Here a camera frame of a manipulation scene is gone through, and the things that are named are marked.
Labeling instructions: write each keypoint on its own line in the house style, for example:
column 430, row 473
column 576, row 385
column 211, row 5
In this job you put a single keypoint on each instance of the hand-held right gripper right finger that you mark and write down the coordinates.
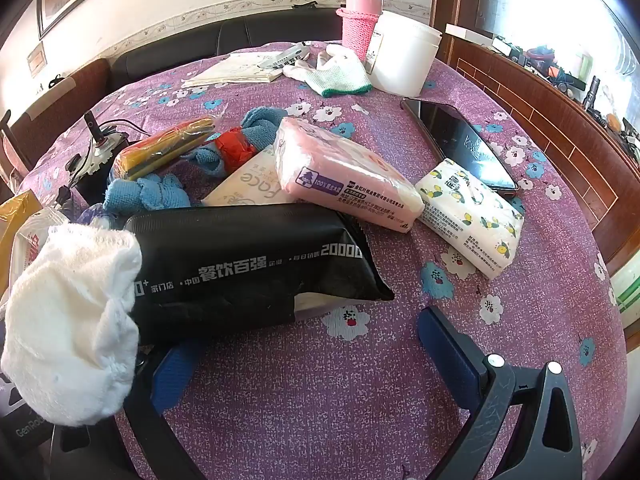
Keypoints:
column 450, row 355

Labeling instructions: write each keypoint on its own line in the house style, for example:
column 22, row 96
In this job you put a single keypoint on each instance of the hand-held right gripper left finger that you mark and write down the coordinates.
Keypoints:
column 172, row 375

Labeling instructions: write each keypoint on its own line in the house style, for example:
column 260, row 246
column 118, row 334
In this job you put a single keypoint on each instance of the black tissue packet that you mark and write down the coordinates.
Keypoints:
column 240, row 270

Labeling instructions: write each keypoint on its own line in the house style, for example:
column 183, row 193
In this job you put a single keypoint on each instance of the lemon print tissue packet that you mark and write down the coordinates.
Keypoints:
column 465, row 220

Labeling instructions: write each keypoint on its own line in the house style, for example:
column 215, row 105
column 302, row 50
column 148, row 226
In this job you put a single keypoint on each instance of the beige tissue packet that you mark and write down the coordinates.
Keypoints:
column 250, row 182

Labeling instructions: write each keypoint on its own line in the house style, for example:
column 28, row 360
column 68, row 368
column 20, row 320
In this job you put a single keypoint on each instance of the pink tissue packet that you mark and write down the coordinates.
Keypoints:
column 340, row 175

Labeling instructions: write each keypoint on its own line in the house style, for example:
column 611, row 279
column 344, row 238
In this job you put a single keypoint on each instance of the yellow cardboard box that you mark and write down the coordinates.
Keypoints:
column 20, row 207

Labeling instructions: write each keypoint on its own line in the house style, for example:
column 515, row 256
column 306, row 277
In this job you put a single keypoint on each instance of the yellow green red sponge pack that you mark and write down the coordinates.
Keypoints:
column 160, row 147

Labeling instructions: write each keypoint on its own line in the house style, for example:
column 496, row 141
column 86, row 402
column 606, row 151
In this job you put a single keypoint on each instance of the blue cloth with red band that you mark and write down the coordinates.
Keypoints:
column 235, row 147

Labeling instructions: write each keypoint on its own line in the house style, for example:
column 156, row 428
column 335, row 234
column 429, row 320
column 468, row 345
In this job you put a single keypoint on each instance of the purple floral tablecloth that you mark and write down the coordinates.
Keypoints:
column 350, row 400

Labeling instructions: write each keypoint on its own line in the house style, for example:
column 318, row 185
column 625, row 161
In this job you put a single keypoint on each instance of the blue knotted cloth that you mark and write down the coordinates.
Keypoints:
column 150, row 192

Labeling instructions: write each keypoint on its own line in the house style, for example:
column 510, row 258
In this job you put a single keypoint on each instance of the clear wrapped white tissue pack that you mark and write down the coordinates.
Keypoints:
column 35, row 245

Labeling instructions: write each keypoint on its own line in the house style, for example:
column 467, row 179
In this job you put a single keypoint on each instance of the black smartphone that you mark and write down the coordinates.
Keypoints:
column 455, row 135

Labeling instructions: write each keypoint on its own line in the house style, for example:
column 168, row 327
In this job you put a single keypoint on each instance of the black cylindrical device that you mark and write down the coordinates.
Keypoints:
column 117, row 147

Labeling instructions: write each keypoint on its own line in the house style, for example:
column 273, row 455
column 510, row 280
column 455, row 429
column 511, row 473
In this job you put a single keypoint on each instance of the wooden cabinet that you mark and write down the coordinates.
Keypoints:
column 540, row 105

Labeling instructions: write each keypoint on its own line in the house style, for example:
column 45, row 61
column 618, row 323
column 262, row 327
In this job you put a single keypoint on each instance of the white knit glove green cuff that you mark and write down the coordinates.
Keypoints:
column 330, row 82

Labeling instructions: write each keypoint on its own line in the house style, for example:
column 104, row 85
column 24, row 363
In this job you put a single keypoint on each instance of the dark wooden chair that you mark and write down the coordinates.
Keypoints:
column 6, row 127

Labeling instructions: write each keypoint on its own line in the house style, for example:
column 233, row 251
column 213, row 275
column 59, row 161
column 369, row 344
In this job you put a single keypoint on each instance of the white plastic jar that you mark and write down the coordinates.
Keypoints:
column 400, row 60

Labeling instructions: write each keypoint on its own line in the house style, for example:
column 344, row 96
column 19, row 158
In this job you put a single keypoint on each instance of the pile of assorted tools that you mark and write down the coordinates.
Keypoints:
column 565, row 67

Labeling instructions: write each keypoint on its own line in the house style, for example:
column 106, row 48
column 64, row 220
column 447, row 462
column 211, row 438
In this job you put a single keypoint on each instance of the white power strip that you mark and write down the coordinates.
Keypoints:
column 235, row 70

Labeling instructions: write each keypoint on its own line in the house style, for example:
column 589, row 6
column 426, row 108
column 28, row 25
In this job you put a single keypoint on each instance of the black sofa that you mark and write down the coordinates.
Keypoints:
column 200, row 40

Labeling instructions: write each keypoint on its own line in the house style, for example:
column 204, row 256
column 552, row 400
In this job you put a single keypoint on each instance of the white remote control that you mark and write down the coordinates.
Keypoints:
column 287, row 55

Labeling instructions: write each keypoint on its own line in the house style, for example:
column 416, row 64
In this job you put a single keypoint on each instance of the pink bottle with knitted sleeve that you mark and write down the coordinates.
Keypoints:
column 357, row 25

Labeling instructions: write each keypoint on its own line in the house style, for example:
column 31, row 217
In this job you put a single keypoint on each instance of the small wall notice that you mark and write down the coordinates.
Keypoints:
column 36, row 59

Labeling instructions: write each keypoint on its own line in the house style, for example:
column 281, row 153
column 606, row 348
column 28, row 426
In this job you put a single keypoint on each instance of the wooden door frame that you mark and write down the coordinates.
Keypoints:
column 445, row 0

